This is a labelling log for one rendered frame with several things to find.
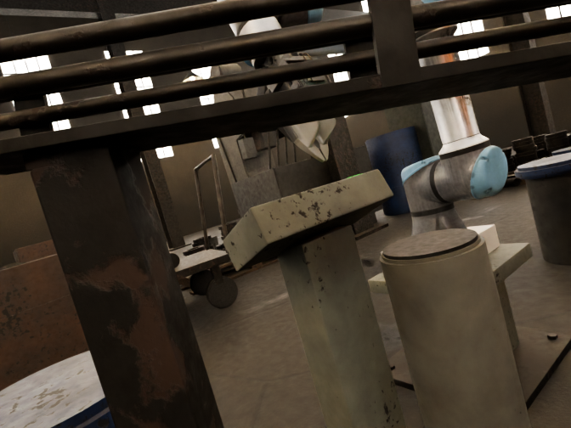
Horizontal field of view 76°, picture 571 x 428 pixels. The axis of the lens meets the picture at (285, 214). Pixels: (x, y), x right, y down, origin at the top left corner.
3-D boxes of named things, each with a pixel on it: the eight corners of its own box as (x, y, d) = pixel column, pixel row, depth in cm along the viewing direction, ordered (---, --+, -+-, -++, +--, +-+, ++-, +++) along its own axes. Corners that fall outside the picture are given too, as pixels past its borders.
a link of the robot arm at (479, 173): (463, 196, 102) (408, 2, 98) (519, 188, 89) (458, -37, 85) (437, 209, 96) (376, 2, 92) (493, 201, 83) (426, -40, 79)
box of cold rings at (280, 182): (331, 224, 476) (313, 159, 470) (387, 218, 398) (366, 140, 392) (251, 256, 410) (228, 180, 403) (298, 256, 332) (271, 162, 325)
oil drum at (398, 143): (447, 199, 413) (427, 121, 406) (417, 212, 379) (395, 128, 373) (404, 205, 461) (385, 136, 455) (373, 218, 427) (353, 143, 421)
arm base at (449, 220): (402, 249, 107) (392, 216, 106) (433, 233, 115) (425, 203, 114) (448, 247, 94) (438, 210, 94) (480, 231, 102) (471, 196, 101)
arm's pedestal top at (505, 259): (370, 292, 109) (367, 279, 109) (429, 256, 127) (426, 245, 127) (478, 302, 83) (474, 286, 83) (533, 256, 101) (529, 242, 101)
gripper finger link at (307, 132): (326, 147, 54) (297, 97, 56) (306, 168, 58) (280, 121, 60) (341, 143, 55) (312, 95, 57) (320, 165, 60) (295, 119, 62)
